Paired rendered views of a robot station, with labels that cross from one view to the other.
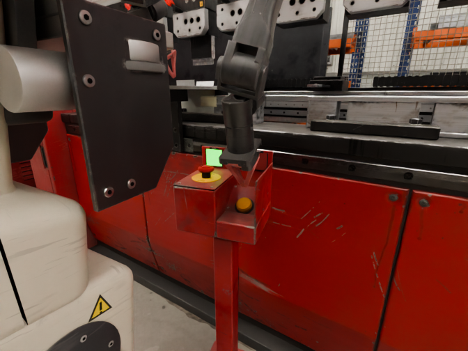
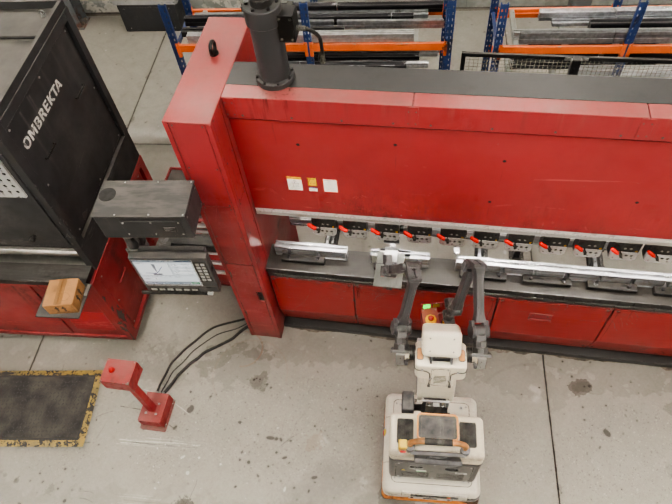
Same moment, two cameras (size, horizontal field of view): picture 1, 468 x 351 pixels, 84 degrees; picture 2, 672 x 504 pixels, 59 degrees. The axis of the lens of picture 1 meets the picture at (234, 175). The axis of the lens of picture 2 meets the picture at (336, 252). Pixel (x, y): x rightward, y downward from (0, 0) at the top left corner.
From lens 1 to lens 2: 3.58 m
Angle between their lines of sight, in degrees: 40
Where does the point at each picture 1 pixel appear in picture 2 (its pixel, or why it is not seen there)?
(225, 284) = not seen: hidden behind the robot
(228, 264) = not seen: hidden behind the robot
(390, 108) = (490, 267)
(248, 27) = (457, 307)
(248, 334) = not seen: hidden behind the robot
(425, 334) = (504, 326)
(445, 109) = (508, 269)
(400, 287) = (496, 317)
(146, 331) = (373, 356)
